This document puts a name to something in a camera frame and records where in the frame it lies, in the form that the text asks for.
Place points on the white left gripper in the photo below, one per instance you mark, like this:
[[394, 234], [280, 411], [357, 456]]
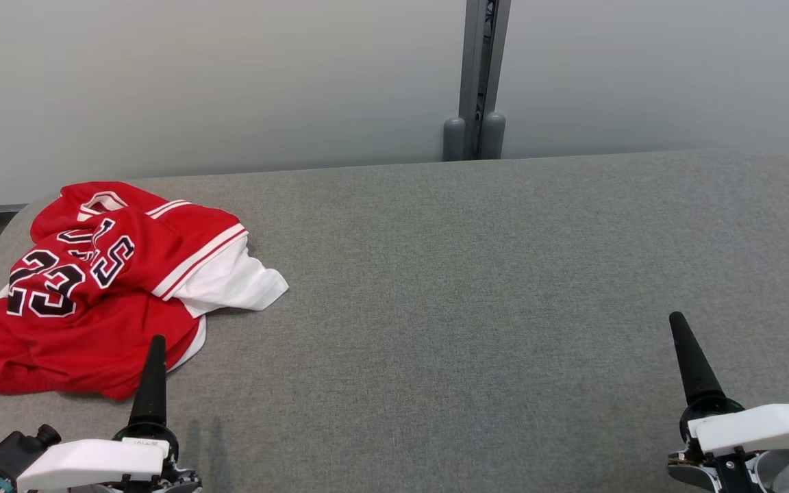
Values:
[[93, 464]]

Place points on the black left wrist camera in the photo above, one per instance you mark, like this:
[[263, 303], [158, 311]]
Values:
[[14, 452]]

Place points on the grey metal post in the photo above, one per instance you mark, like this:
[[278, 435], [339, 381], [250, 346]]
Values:
[[480, 61]]

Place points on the grey cylindrical post foot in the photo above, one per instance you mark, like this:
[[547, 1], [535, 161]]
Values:
[[454, 140], [494, 137]]

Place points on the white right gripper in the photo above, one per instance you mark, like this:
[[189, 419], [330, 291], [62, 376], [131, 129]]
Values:
[[761, 428]]

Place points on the red shorts white stripe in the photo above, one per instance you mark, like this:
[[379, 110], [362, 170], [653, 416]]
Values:
[[93, 352]]

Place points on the red basketball jersey white sleeves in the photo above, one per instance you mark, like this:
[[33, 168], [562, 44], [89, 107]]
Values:
[[182, 239]]

